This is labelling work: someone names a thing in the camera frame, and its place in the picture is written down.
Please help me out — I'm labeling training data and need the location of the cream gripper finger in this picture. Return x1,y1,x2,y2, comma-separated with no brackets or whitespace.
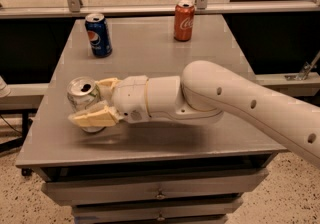
96,77,120,99
68,101,121,128

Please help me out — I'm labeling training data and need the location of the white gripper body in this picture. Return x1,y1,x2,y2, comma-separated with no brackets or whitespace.
112,76,149,123

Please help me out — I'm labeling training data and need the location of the white green 7up can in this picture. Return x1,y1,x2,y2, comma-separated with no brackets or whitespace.
66,76,107,134

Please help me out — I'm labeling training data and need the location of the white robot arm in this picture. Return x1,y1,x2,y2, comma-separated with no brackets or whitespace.
69,61,320,167

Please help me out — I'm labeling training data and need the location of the blue Pepsi can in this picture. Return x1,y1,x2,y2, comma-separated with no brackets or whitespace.
85,13,112,58

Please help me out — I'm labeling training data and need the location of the orange-red Coca-Cola can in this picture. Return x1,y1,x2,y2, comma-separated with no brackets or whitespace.
174,0,195,41

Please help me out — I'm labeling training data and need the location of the grey drawer cabinet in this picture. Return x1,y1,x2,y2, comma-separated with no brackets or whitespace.
17,15,281,224

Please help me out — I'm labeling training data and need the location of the upper grey drawer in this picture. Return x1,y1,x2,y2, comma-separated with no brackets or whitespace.
42,168,268,206

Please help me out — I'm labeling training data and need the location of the grey drawer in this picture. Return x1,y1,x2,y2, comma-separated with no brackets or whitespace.
73,197,243,224
42,168,268,206

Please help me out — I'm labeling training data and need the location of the lower grey drawer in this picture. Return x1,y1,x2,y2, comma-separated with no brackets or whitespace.
73,197,243,224

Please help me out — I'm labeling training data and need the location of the metal angle bracket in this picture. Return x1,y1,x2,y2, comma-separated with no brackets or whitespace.
285,51,320,81

